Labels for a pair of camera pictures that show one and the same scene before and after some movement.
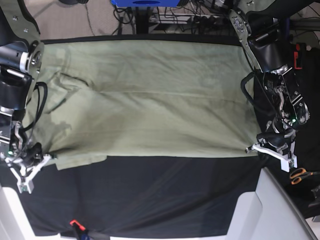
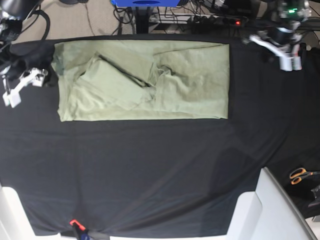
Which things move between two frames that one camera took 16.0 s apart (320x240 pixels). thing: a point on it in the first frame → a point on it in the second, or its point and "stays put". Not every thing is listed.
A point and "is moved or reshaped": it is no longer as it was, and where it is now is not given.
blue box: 145,3 stays put
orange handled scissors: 297,174 stays put
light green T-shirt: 143,97 is moved or reshaped
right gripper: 27,165 → 35,76
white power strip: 175,18 stays put
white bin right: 268,213 stays put
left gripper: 279,143 → 289,57
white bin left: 14,222 stays put
